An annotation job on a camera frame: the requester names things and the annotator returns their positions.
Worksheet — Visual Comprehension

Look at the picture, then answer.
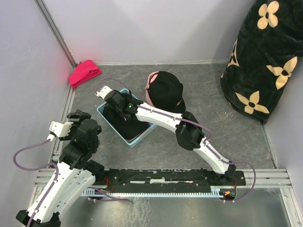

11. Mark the red cloth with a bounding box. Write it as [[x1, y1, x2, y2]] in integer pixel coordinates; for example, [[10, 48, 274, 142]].
[[68, 60, 102, 88]]

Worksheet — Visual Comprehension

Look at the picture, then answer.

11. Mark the aluminium corner profile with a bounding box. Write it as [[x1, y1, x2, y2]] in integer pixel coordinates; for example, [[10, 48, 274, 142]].
[[34, 0, 77, 68]]

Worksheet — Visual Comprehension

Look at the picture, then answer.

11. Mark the black cap white NY logo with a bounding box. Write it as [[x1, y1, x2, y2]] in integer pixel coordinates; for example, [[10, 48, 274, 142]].
[[103, 105, 149, 140]]

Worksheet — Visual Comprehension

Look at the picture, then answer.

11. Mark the light blue cable duct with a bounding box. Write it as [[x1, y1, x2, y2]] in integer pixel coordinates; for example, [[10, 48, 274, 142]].
[[80, 187, 236, 200]]

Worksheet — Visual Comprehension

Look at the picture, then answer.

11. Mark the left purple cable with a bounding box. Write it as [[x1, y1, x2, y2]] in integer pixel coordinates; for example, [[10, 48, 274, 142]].
[[13, 139, 60, 227]]

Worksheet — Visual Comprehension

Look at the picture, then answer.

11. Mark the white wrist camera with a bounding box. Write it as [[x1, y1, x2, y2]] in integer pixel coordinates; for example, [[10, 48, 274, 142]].
[[47, 121, 73, 141], [95, 86, 116, 101]]

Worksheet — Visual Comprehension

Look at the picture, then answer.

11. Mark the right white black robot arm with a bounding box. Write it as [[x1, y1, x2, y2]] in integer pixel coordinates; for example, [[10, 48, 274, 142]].
[[103, 90, 236, 185]]

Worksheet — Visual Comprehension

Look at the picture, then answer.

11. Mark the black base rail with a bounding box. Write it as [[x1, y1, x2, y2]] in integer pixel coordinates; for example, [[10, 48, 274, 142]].
[[92, 169, 246, 192]]

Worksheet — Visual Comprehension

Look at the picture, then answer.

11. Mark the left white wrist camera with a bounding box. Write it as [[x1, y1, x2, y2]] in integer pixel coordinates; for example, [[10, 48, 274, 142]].
[[47, 121, 73, 141]]

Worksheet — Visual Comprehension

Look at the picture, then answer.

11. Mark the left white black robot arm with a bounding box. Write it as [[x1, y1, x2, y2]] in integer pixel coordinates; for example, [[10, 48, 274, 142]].
[[16, 110, 105, 227]]

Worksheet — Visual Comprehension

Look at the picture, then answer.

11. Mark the light blue plastic basket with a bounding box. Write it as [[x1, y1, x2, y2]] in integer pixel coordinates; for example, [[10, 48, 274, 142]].
[[97, 88, 156, 147]]

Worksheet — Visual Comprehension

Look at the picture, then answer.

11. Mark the black floral blanket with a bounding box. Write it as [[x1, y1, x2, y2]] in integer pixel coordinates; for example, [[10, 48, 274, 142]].
[[220, 0, 303, 124]]

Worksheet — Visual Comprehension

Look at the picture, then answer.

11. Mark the pink cap with R logo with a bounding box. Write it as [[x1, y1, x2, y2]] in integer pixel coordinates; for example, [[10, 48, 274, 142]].
[[145, 71, 159, 107]]

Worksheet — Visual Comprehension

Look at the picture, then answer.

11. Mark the black cap gold R logo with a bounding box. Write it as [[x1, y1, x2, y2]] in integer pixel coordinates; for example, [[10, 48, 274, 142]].
[[149, 71, 186, 114]]

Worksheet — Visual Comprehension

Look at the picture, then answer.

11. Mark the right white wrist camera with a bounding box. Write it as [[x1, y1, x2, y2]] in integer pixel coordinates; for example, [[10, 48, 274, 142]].
[[95, 86, 116, 101]]

